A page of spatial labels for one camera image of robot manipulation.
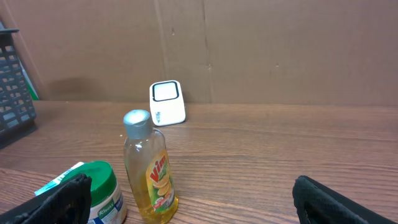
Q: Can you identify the green white Kleenex tissue pack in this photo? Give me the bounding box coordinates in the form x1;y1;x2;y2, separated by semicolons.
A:
34;162;84;196

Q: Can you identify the yellow oil bottle silver cap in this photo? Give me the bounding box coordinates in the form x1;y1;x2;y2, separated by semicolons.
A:
123;110;178;223

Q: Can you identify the green lid white jar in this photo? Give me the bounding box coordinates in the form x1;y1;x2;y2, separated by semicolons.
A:
62;161;127;224

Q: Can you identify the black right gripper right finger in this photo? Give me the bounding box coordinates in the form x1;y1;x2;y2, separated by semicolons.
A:
292;175;396;224

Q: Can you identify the white barcode scanner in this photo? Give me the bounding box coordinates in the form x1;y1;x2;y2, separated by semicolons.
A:
149;80;186;126

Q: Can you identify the brown cardboard back panel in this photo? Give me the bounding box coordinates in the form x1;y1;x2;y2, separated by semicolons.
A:
1;0;397;106

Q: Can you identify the grey plastic mesh basket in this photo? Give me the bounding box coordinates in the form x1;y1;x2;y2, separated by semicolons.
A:
1;26;36;141

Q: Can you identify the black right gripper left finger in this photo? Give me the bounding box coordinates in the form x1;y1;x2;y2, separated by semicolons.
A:
1;174;92;224

